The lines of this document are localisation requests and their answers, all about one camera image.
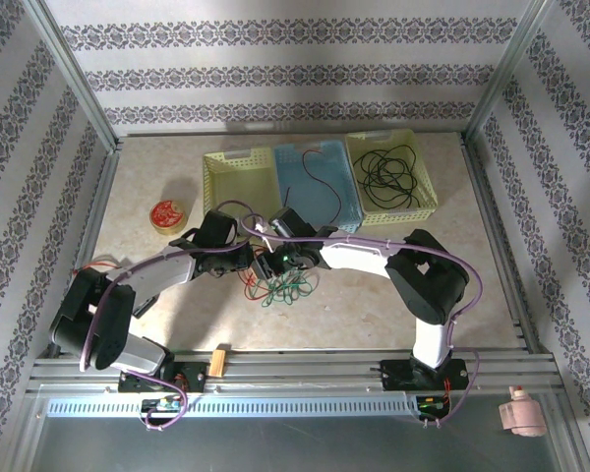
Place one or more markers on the aluminium frame rail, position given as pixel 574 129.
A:
pixel 300 364

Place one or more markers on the round red gold tin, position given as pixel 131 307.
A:
pixel 166 216

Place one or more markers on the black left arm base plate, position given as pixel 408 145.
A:
pixel 187 376

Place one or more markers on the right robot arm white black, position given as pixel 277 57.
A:
pixel 354 255

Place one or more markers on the aluminium frame post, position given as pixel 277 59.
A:
pixel 69 74
pixel 506 74

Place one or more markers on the small wooden block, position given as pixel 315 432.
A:
pixel 219 363

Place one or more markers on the yellow-green perforated plastic basket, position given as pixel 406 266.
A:
pixel 423 196
pixel 241 182

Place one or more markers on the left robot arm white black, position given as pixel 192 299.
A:
pixel 157 268

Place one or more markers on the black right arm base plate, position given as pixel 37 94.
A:
pixel 398 373

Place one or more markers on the blue perforated plastic basket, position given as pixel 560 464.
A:
pixel 324 167

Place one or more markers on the small controller board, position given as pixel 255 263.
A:
pixel 164 404
pixel 430 403

